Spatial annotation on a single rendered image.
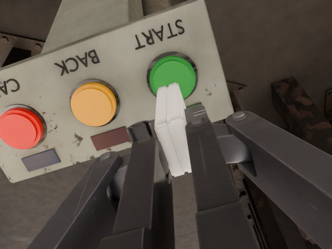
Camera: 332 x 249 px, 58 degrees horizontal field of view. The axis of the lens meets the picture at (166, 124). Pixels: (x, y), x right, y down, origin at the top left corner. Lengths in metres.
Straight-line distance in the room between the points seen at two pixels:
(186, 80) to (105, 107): 0.08
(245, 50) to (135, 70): 0.76
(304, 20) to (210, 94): 0.78
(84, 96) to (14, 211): 1.34
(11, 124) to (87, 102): 0.07
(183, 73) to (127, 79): 0.05
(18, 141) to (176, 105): 0.19
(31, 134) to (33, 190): 1.14
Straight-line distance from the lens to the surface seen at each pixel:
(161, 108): 0.16
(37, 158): 0.32
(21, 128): 0.30
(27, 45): 0.96
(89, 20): 0.36
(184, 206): 1.56
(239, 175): 1.32
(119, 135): 0.29
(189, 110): 0.17
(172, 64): 0.26
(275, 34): 1.02
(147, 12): 0.69
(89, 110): 0.28
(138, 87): 0.27
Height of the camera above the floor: 0.82
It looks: 48 degrees down
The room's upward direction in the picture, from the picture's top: 171 degrees clockwise
